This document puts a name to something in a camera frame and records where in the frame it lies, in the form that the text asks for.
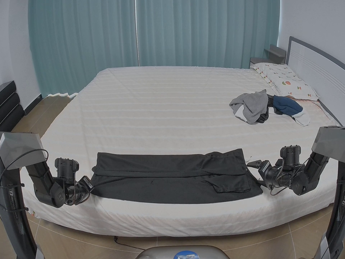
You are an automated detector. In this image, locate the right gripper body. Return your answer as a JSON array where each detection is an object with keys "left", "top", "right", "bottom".
[{"left": 258, "top": 160, "right": 283, "bottom": 189}]

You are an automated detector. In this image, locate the white knit garment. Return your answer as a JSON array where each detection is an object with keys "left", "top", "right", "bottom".
[{"left": 292, "top": 110, "right": 310, "bottom": 126}]

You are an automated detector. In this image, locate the black T-shirt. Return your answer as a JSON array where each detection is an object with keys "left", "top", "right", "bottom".
[{"left": 92, "top": 148, "right": 264, "bottom": 204}]

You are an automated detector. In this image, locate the black chest of drawers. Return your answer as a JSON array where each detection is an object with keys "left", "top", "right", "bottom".
[{"left": 0, "top": 81, "right": 24, "bottom": 131}]

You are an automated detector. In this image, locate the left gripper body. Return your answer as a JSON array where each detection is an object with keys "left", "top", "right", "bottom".
[{"left": 74, "top": 175, "right": 94, "bottom": 199}]

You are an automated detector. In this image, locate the grey bedside table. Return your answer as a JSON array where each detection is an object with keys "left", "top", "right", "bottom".
[{"left": 249, "top": 44, "right": 287, "bottom": 69}]

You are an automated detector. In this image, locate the black garment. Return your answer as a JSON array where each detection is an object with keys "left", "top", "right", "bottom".
[{"left": 257, "top": 96, "right": 283, "bottom": 124}]

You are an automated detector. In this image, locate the dark blue garment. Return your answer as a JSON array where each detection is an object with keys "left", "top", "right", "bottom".
[{"left": 272, "top": 96, "right": 303, "bottom": 117}]

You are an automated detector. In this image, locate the blue-green curtain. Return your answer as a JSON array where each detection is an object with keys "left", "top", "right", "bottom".
[
  {"left": 28, "top": 0, "right": 139, "bottom": 98},
  {"left": 136, "top": 0, "right": 281, "bottom": 69}
]

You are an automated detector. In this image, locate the white printed pillow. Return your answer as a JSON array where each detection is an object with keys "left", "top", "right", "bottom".
[{"left": 252, "top": 63, "right": 320, "bottom": 102}]

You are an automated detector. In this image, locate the bed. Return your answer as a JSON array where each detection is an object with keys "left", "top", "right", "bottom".
[{"left": 23, "top": 36, "right": 345, "bottom": 238}]

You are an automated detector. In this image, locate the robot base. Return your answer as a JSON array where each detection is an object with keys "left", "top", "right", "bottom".
[{"left": 135, "top": 247, "right": 229, "bottom": 259}]

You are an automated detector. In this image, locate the grey garment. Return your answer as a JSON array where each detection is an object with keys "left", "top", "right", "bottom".
[{"left": 229, "top": 89, "right": 270, "bottom": 125}]

